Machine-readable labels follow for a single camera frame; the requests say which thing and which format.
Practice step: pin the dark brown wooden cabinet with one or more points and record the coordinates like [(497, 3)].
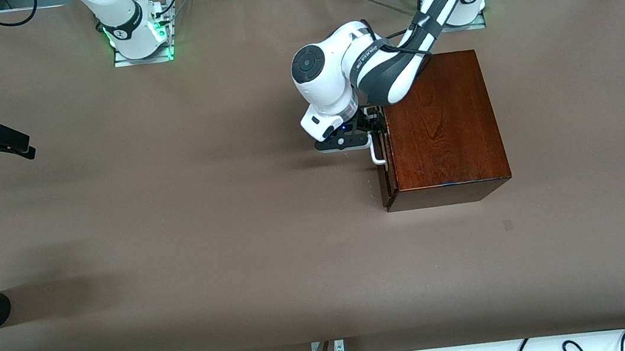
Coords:
[(451, 140)]

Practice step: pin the brown table cover sheet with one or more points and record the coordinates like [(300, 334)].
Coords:
[(174, 216)]

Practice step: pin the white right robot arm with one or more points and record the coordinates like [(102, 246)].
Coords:
[(120, 20)]

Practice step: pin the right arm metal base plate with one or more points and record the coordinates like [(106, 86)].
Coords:
[(123, 63)]

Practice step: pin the light wood drawer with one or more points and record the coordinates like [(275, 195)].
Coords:
[(391, 175)]

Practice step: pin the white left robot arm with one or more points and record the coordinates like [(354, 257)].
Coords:
[(331, 84)]

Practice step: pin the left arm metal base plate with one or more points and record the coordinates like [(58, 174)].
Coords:
[(479, 25)]

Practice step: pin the small metal bracket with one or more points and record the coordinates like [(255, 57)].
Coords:
[(339, 348)]

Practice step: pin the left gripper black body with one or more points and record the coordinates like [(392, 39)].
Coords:
[(370, 118)]

